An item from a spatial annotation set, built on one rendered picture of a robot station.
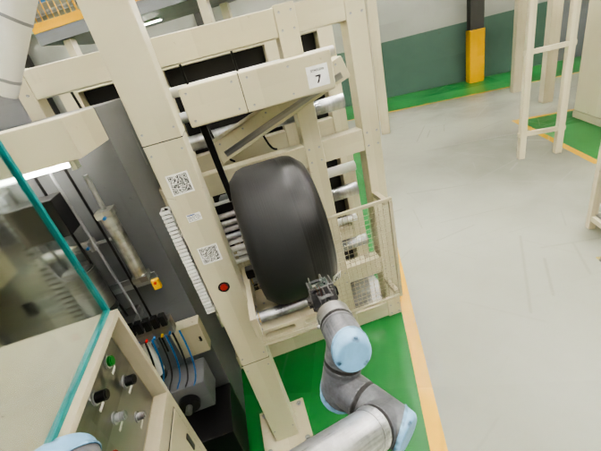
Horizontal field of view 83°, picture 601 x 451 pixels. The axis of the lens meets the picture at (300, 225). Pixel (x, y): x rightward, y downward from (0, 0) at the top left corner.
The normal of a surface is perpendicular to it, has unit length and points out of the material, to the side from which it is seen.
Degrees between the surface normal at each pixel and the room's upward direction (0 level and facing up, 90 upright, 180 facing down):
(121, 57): 90
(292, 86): 90
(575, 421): 0
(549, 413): 0
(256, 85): 90
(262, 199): 39
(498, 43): 90
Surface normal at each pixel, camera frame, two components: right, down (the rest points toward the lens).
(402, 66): -0.11, 0.49
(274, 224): 0.08, -0.11
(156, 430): -0.22, -0.86
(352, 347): 0.22, 0.21
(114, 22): 0.23, 0.40
